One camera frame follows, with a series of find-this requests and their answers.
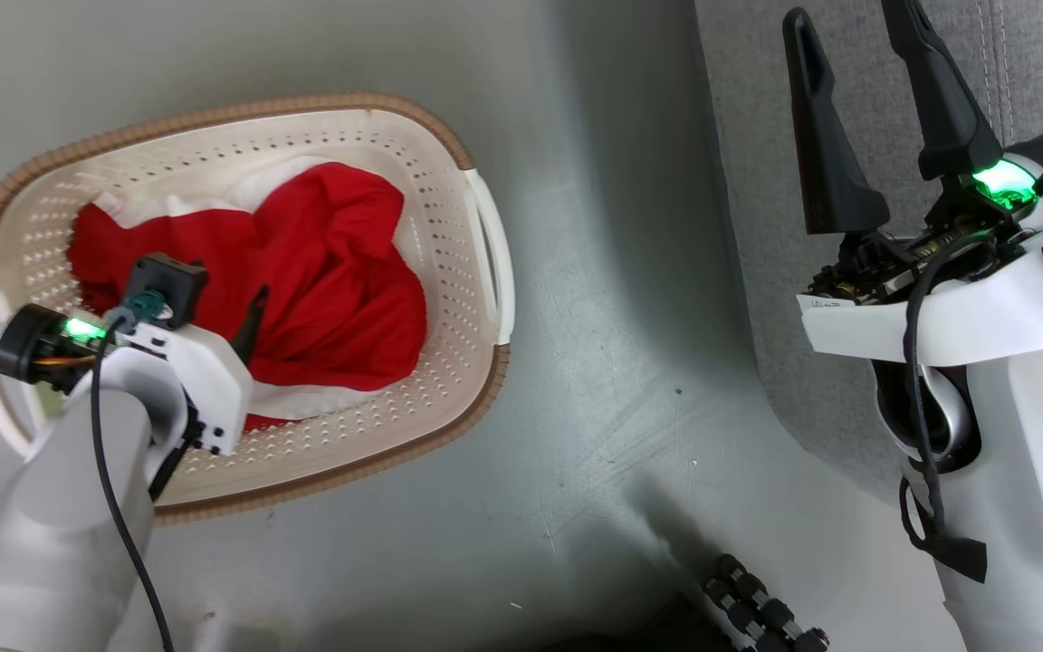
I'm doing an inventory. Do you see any white perforated laundry basket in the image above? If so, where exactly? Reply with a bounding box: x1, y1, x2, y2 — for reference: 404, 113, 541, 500
0, 91, 516, 527

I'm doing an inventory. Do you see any red garment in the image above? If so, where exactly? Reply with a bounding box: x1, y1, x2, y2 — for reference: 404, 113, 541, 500
67, 161, 428, 432

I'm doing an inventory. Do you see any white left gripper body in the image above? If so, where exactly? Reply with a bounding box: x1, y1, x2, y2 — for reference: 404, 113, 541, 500
0, 302, 254, 456

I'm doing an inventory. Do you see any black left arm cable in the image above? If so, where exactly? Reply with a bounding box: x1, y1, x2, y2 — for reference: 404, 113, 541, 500
89, 308, 177, 652

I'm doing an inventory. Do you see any grey fabric sofa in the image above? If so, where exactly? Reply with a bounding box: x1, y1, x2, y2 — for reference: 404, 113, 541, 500
692, 0, 1043, 508

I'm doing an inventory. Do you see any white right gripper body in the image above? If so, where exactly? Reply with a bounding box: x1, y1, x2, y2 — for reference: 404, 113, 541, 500
797, 156, 1043, 367

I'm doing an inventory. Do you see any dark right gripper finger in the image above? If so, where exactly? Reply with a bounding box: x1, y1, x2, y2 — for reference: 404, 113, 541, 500
880, 0, 1005, 181
781, 7, 892, 237

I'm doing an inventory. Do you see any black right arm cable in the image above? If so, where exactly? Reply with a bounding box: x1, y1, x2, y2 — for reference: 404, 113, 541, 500
897, 235, 990, 585

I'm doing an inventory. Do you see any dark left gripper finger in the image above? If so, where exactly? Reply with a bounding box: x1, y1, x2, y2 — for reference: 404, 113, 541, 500
230, 284, 272, 365

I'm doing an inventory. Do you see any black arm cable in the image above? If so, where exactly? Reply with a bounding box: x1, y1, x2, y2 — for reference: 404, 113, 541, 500
897, 235, 990, 585
89, 308, 177, 652

